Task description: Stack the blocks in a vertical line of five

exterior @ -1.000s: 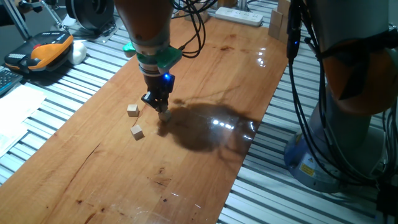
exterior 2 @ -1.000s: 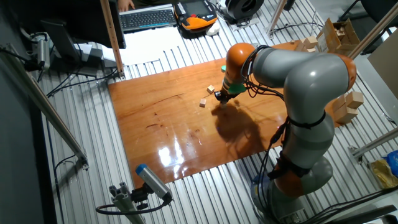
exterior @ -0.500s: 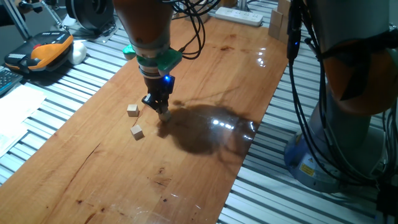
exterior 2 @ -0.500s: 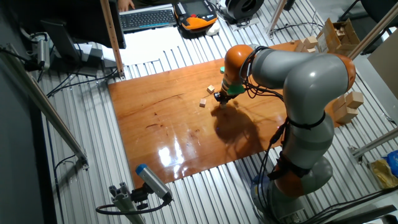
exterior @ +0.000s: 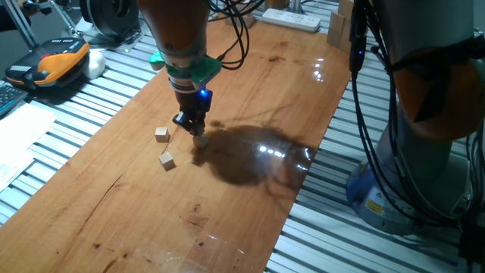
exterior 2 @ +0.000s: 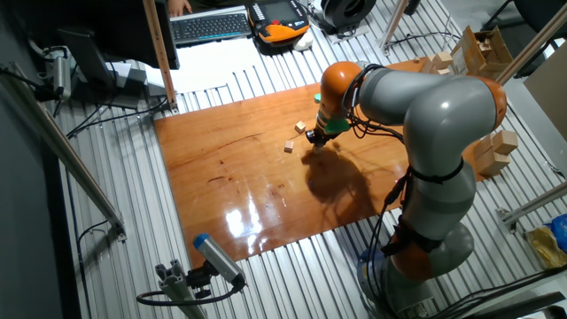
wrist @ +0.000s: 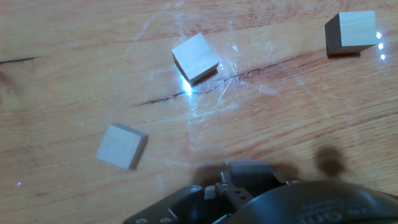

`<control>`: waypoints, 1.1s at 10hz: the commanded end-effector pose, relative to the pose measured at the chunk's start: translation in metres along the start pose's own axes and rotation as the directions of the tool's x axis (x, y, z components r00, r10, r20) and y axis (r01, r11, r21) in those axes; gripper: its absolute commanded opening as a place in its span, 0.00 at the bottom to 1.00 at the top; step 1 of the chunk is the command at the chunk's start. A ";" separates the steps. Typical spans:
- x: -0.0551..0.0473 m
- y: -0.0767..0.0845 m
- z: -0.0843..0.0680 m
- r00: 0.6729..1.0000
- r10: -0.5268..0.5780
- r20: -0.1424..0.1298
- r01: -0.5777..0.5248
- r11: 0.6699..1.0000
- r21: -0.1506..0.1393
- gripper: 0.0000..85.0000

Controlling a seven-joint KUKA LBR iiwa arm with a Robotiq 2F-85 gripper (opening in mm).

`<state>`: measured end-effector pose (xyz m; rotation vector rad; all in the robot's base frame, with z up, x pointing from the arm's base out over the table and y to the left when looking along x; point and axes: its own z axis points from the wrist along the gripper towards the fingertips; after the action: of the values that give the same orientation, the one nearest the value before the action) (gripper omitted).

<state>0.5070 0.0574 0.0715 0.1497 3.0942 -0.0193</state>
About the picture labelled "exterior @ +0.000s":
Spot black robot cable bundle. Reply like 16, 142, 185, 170
206, 0, 485, 228

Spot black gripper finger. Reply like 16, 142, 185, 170
196, 111, 211, 136
172, 111, 202, 137

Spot glossy wooden board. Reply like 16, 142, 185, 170
0, 18, 352, 273

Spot person left hand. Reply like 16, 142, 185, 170
21, 0, 53, 16

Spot small wooden cube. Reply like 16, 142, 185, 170
154, 127, 171, 143
192, 133, 210, 149
158, 151, 177, 172

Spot dark sleeved forearm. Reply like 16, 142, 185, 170
0, 5, 27, 27

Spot grey metal frame post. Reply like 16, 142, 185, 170
2, 0, 39, 49

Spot white computer mouse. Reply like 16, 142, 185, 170
82, 49, 107, 80

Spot white paper sheets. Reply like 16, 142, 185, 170
0, 102, 58, 190

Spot grey fan base plate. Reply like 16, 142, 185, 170
72, 17, 152, 53

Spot white power strip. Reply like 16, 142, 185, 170
261, 8, 322, 33

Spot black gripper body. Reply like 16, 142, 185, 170
175, 88, 214, 117

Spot black computer keyboard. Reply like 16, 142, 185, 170
0, 81, 30, 117

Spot large wooden block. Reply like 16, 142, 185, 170
339, 18, 353, 54
326, 28, 343, 49
329, 10, 346, 34
338, 0, 355, 20

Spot black handheld device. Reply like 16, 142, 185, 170
25, 1, 52, 11

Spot orange black teach pendant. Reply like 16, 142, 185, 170
5, 37, 91, 90

